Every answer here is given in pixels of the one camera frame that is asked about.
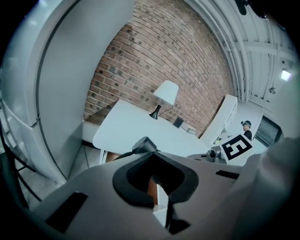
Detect small black box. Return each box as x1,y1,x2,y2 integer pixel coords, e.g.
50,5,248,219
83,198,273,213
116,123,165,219
173,116,185,129

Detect white bookshelf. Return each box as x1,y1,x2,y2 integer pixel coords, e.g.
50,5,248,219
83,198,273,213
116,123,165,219
199,93,239,146

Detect white shade table lamp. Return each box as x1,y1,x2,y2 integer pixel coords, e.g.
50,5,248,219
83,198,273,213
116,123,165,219
149,80,180,120

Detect white desk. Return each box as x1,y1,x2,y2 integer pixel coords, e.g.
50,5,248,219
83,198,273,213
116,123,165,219
92,98,211,165

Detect grey metal cabinet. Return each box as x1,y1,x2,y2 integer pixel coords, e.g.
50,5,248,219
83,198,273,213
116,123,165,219
0,0,136,186

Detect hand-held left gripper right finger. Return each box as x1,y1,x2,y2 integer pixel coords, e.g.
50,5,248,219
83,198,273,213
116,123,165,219
152,151,245,240

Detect ceiling light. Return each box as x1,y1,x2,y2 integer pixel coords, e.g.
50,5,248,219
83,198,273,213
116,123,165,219
280,67,293,82

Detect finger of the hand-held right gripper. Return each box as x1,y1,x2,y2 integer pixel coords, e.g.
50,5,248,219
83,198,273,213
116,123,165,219
186,153,208,161

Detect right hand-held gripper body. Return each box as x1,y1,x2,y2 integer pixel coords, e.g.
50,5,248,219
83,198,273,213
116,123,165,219
205,134,255,167

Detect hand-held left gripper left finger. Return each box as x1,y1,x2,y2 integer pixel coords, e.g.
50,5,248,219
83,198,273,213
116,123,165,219
29,151,169,240

